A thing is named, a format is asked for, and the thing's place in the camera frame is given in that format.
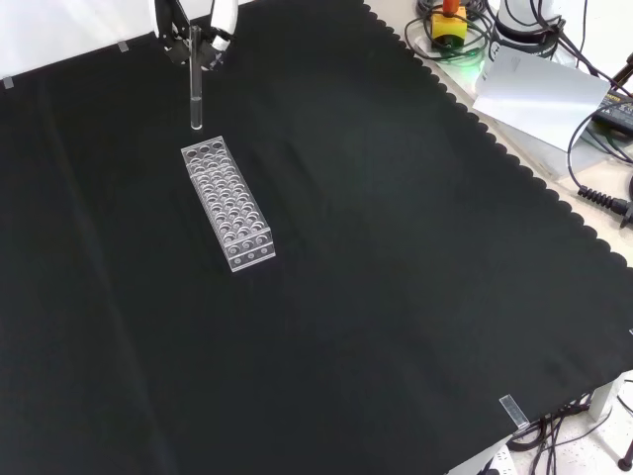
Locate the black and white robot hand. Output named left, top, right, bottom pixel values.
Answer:
left=150, top=0, right=239, bottom=73

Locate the clear glass test tube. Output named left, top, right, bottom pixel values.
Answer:
left=189, top=25, right=206, bottom=132

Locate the clear acrylic test tube rack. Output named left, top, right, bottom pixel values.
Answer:
left=180, top=135, right=277, bottom=274

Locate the yellow emergency stop button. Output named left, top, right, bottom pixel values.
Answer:
left=430, top=0, right=468, bottom=50

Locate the black bench cloth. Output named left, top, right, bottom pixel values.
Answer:
left=0, top=0, right=633, bottom=475

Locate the pale white board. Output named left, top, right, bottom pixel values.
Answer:
left=471, top=46, right=612, bottom=155

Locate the black tripod leg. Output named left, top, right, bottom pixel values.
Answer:
left=606, top=52, right=633, bottom=97

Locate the black power adapter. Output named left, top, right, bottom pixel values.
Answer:
left=591, top=92, right=633, bottom=134

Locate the clear tape strip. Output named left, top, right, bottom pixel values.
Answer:
left=498, top=394, right=530, bottom=429

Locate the white power strip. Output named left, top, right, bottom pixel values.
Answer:
left=472, top=443, right=513, bottom=475

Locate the white table leg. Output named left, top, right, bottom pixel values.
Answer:
left=588, top=383, right=615, bottom=422

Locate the black cable with ribbed plug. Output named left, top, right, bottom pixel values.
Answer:
left=566, top=104, right=633, bottom=230

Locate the black cable bundle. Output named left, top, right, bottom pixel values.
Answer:
left=507, top=393, right=600, bottom=475

